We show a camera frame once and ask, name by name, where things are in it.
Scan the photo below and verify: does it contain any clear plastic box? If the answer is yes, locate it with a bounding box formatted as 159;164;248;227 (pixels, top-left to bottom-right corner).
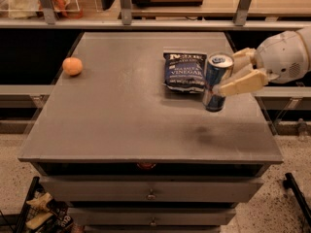
0;0;82;18

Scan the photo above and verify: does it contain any red bull can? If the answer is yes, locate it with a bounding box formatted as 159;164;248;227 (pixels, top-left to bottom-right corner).
202;52;234;112

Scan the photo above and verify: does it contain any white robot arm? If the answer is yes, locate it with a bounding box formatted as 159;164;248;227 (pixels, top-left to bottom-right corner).
213;27;311;96

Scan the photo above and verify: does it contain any blue chips bag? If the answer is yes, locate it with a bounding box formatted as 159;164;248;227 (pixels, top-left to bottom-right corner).
163;52;207;93

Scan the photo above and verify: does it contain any grey drawer cabinet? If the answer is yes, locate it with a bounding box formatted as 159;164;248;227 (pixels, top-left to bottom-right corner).
20;32;282;233

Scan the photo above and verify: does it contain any black wire basket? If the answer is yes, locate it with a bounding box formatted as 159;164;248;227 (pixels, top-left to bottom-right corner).
14;177;85;233

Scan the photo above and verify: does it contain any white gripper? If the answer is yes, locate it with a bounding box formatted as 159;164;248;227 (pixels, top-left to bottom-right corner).
219;30;308;96

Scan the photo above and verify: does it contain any black stand right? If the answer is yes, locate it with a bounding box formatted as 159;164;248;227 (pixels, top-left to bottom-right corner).
283;173;311;227

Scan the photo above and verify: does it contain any orange fruit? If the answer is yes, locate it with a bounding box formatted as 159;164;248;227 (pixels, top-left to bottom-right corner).
62;57;83;76

